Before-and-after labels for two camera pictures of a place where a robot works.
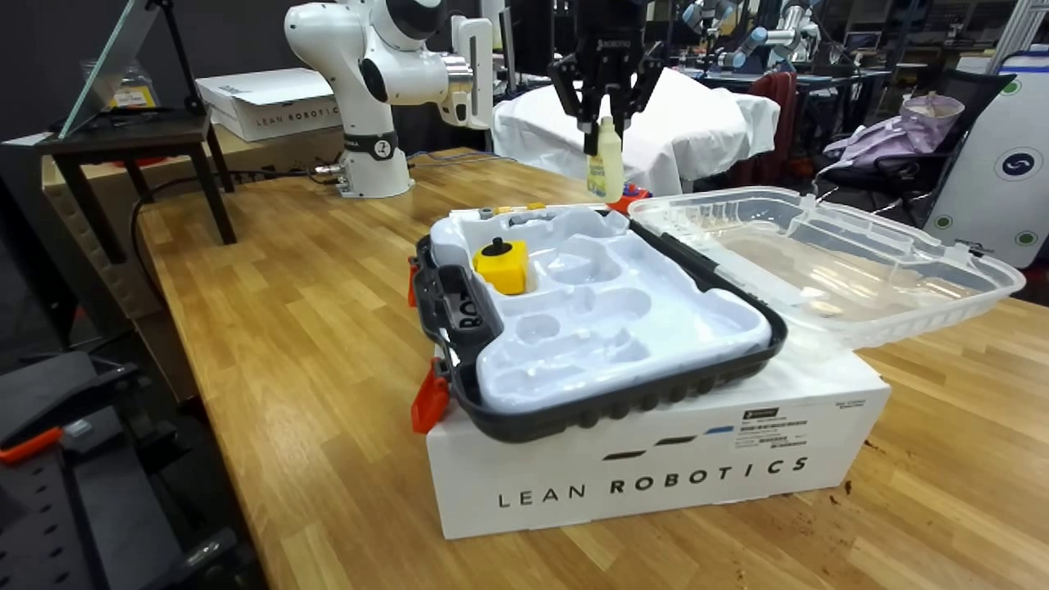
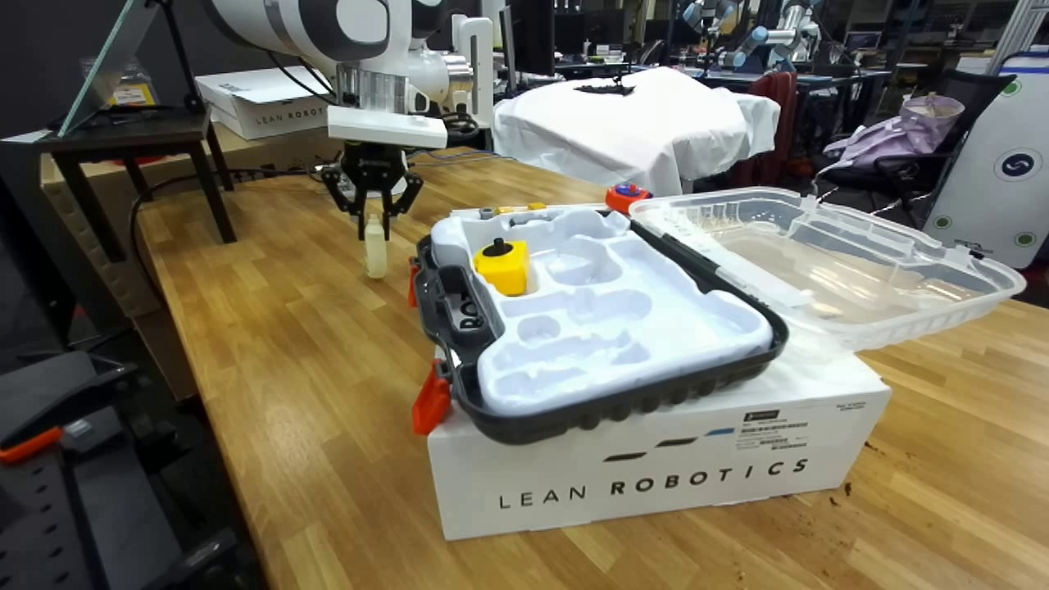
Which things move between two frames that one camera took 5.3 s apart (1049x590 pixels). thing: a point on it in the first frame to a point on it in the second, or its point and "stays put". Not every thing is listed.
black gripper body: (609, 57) to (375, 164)
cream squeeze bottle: (605, 164) to (375, 242)
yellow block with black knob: (502, 267) stays put
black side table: (134, 136) stays put
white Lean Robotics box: (796, 432) stays put
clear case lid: (835, 273) stays put
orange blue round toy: (629, 196) stays put
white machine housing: (995, 184) stays put
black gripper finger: (636, 89) to (396, 197)
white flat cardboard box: (272, 102) stays put
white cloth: (678, 130) stays put
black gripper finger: (578, 96) to (349, 196)
